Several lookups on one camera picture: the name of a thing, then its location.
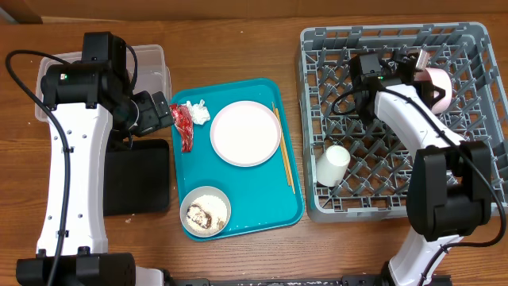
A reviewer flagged pink bowl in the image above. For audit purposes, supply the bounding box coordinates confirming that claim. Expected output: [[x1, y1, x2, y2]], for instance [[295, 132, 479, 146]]
[[414, 68, 452, 114]]

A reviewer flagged white napkin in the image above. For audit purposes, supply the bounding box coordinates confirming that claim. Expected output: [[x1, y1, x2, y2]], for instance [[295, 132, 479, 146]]
[[185, 99, 210, 126]]

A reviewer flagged pink plate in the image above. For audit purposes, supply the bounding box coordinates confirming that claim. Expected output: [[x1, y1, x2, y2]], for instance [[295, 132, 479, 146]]
[[210, 101, 282, 168]]

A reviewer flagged white cup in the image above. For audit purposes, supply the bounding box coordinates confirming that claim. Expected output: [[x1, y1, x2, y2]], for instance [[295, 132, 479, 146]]
[[316, 145, 351, 187]]

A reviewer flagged wooden chopstick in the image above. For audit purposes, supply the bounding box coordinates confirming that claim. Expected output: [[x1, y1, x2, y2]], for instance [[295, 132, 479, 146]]
[[274, 107, 296, 195], [271, 102, 294, 187]]

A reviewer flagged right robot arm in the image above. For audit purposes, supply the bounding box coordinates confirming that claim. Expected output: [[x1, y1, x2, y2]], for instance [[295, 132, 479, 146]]
[[348, 50, 495, 285]]

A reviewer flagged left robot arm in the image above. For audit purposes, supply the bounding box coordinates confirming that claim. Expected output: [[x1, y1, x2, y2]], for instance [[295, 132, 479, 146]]
[[16, 32, 174, 285]]

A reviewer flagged grey dishwasher rack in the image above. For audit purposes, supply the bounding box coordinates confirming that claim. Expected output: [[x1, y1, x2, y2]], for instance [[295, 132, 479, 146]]
[[297, 22, 507, 222]]

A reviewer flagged red snack wrapper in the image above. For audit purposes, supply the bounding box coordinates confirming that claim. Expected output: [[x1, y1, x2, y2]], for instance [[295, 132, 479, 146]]
[[170, 104, 194, 153]]

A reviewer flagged clear plastic bin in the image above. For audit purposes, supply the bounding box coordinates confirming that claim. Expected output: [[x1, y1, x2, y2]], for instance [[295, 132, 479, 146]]
[[34, 44, 172, 137]]

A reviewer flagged black tray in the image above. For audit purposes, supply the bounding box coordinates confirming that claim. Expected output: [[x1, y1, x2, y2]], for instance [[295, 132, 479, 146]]
[[103, 139, 171, 216]]

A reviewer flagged grey bowl with food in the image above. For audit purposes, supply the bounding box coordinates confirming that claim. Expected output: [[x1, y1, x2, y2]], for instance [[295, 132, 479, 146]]
[[180, 186, 232, 238]]

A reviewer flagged teal serving tray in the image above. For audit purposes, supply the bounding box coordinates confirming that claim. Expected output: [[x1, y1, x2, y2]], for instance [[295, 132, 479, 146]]
[[171, 78, 305, 238]]

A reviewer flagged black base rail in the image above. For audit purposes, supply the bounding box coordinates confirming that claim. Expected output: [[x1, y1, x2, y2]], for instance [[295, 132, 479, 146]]
[[170, 274, 377, 286]]

